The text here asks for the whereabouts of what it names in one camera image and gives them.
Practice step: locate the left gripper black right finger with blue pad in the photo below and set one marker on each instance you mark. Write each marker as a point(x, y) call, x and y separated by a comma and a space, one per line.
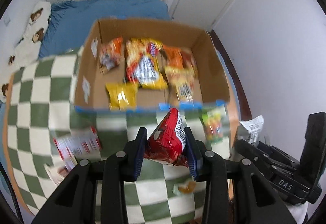
point(236, 192)

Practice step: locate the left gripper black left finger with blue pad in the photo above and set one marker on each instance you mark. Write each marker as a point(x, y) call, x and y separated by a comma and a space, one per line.
point(74, 200)

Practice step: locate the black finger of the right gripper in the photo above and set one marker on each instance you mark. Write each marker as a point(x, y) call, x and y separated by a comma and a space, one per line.
point(267, 159)

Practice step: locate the beige chocolate wafer packet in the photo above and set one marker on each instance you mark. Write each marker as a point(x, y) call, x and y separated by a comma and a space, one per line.
point(56, 172)

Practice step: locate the white grey snack packet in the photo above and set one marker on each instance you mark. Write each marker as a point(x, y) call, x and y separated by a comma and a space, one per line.
point(250, 130)

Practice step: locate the red white biscuit packet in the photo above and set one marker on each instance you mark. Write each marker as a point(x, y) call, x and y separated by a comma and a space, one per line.
point(81, 144)

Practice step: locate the orange jelly cup packet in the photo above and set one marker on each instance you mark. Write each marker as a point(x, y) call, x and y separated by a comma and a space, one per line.
point(185, 188)

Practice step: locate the colourful candy ball bag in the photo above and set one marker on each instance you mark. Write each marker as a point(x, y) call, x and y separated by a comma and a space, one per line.
point(212, 120)

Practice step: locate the small red snack packet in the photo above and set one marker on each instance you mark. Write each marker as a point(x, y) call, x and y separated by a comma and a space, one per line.
point(167, 142)

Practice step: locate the yellow snack packet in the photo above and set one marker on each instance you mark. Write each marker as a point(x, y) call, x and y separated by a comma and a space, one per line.
point(122, 96)

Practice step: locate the orange snack packet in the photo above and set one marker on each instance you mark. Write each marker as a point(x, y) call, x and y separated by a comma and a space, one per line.
point(180, 71)

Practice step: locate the yellow Sedaap noodle packet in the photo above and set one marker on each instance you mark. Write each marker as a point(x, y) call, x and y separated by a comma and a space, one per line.
point(142, 63)

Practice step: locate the green white checkered mat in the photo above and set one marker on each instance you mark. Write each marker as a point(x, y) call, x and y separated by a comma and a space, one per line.
point(41, 111)

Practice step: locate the cardboard milk carton box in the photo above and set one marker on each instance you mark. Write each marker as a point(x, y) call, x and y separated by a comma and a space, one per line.
point(91, 95)

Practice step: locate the bear print pillow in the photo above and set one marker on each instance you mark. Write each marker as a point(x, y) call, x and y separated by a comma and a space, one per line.
point(28, 48)

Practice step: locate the white wall socket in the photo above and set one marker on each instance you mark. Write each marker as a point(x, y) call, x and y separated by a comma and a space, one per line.
point(7, 21)

